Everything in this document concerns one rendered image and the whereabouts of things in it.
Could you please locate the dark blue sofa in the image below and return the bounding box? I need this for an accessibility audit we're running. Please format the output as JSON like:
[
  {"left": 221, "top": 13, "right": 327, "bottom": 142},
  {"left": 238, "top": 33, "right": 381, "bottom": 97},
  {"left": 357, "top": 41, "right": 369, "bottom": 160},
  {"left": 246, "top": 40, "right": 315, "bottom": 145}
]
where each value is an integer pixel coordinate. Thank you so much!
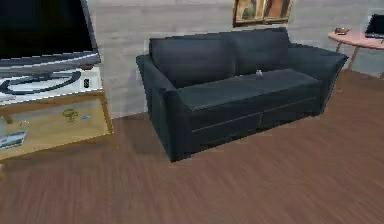
[{"left": 135, "top": 27, "right": 349, "bottom": 163}]

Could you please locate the green small object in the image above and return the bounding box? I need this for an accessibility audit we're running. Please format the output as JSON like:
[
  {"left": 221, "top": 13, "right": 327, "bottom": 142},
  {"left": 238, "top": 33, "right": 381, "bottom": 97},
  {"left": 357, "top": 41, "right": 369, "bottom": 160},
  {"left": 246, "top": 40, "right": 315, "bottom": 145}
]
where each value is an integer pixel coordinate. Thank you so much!
[{"left": 61, "top": 108, "right": 80, "bottom": 123}]

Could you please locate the gold framed painting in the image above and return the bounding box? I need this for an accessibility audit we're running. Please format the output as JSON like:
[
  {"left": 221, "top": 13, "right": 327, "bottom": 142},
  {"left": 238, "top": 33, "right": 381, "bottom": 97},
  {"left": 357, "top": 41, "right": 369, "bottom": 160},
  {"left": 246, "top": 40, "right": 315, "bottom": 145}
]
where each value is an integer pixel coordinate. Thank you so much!
[{"left": 232, "top": 0, "right": 294, "bottom": 28}]

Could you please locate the light wooden television stand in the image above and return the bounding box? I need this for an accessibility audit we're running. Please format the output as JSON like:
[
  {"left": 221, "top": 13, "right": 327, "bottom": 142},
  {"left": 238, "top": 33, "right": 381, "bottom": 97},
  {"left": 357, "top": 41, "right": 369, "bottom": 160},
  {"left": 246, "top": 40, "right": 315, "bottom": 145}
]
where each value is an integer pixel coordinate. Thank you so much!
[{"left": 0, "top": 65, "right": 115, "bottom": 163}]

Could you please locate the black flat television set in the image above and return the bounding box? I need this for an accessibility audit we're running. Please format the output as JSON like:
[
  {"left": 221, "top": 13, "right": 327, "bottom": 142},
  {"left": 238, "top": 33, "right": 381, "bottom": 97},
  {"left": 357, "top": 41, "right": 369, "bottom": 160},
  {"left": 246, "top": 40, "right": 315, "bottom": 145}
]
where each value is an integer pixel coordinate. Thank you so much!
[{"left": 0, "top": 0, "right": 102, "bottom": 96}]

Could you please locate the pink round table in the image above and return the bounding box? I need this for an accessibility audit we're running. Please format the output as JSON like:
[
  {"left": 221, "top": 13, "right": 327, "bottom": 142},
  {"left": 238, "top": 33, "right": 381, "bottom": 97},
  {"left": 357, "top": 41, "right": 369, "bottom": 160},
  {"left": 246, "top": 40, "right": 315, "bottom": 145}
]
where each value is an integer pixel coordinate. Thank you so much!
[{"left": 327, "top": 29, "right": 384, "bottom": 80}]

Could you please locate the white blue book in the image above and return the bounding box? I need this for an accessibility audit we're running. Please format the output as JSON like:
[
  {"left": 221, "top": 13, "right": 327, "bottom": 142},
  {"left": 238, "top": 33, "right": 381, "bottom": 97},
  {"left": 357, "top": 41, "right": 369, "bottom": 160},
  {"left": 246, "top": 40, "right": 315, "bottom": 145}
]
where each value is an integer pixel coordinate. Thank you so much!
[{"left": 0, "top": 130, "right": 28, "bottom": 151}]

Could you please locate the black laptop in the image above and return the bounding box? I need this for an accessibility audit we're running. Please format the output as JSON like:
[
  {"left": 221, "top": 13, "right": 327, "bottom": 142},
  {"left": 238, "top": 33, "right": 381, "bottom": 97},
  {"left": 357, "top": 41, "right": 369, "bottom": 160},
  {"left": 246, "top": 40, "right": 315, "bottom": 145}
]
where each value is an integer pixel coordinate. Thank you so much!
[{"left": 364, "top": 13, "right": 384, "bottom": 40}]

